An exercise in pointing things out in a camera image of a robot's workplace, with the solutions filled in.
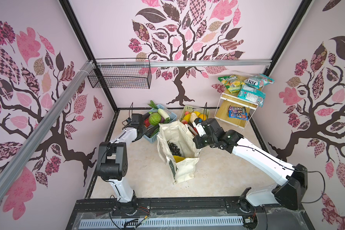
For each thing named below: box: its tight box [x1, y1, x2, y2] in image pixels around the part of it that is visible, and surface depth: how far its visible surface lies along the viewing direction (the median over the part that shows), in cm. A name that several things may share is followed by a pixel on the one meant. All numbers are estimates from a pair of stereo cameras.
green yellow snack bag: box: [217, 75, 246, 94], surface depth 87 cm
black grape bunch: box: [166, 139, 182, 157], surface depth 94 cm
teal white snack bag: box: [243, 73, 276, 90], surface depth 85 cm
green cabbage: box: [148, 112, 162, 126], surface depth 102 cm
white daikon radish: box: [157, 108, 171, 120], surface depth 112 cm
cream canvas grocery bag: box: [157, 120, 201, 185], surface depth 81 cm
